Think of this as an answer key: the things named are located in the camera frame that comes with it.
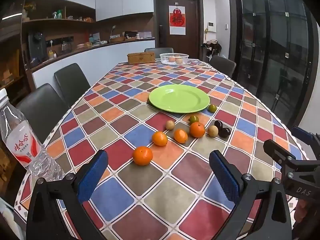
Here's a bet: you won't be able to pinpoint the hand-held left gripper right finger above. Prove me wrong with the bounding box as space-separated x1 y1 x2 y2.
209 150 293 240

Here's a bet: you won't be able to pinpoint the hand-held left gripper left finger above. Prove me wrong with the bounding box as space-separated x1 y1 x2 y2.
26 149 108 240

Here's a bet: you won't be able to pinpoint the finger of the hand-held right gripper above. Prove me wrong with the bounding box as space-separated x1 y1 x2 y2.
263 139 298 166
292 126 320 155

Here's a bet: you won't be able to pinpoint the green plate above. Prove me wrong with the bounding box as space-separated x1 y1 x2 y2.
149 84 210 113

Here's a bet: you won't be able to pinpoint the person's right hand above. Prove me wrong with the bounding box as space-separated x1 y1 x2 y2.
294 199 310 230

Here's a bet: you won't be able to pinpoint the clear plastic water bottle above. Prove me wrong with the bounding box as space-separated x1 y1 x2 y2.
0 88 65 182

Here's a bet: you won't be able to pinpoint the dark leather chair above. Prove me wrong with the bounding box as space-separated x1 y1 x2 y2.
54 63 91 108
209 55 237 81
144 47 174 55
15 83 70 142

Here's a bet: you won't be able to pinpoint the black framed glass sliding doors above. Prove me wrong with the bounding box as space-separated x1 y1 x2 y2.
227 0 318 128

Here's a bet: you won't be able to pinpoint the pile of clothes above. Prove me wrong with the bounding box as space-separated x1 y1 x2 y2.
201 39 222 57

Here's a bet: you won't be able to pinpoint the white plastic basket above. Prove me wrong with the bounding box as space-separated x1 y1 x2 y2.
159 53 190 66

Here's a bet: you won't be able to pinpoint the woven wicker box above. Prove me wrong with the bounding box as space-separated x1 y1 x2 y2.
127 51 156 65

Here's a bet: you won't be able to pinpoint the glass kettle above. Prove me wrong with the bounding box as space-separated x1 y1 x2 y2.
61 41 72 55

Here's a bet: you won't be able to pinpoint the black water dispenser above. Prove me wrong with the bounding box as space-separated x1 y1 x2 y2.
27 31 48 61

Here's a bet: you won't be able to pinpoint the dark wooden door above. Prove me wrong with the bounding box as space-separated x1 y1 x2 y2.
153 0 203 61

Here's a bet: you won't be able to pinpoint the red and white wall calendar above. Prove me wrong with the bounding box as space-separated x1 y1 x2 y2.
169 2 187 35

